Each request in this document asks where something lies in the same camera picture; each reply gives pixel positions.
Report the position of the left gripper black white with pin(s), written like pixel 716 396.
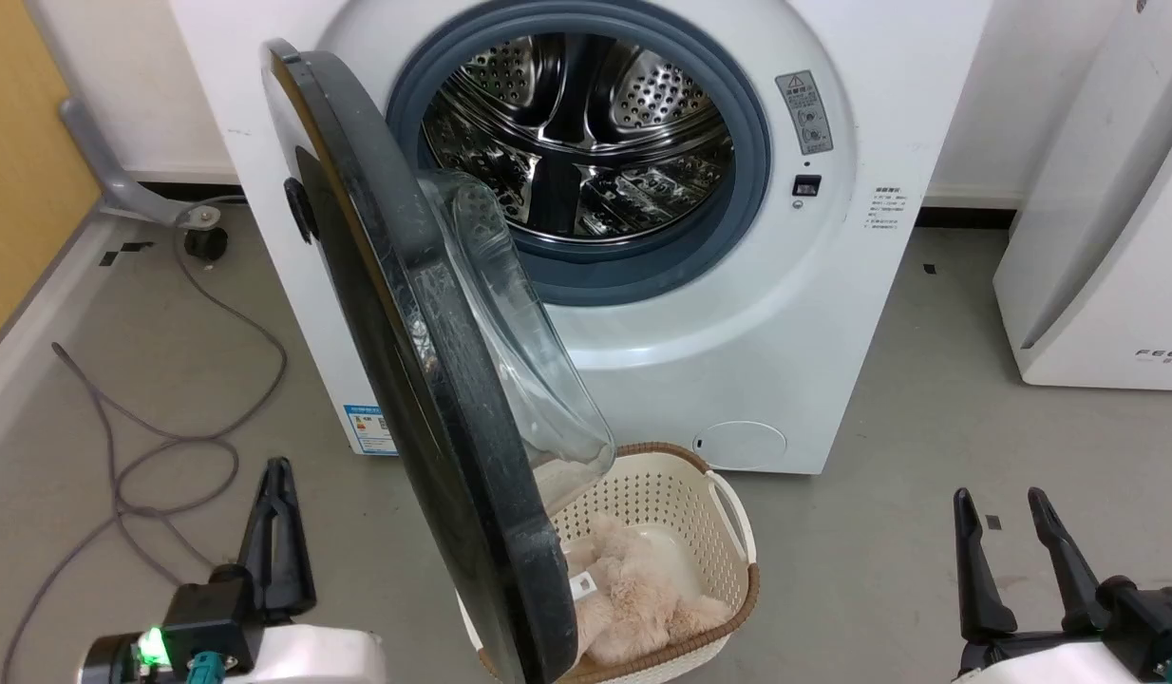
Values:
pixel 216 617

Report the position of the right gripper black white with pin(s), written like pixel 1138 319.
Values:
pixel 1146 617

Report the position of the black round washing machine door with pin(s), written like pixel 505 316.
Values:
pixel 406 361

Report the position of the white front-load washing machine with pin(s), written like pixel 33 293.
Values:
pixel 795 313

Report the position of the black door latch socket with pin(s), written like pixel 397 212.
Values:
pixel 806 185

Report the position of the grey rubber door gasket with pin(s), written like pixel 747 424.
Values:
pixel 657 271

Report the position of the blue energy label sticker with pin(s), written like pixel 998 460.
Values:
pixel 369 429

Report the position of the round white filter cover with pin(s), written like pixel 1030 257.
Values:
pixel 741 444

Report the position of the black round floor foot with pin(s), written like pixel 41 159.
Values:
pixel 206 243

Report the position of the white perforated laundry basket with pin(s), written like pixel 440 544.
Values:
pixel 686 494

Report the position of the white appliance with grey lettering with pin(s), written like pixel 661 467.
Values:
pixel 1108 237

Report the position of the beige plush toy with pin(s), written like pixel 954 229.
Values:
pixel 633 598

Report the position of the grey caster leg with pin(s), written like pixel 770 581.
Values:
pixel 111 176

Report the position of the yellow wooden panel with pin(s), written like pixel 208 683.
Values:
pixel 21 142

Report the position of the grey warning sticker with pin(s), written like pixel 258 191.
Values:
pixel 804 112

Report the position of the stainless steel washer drum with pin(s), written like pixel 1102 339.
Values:
pixel 586 133

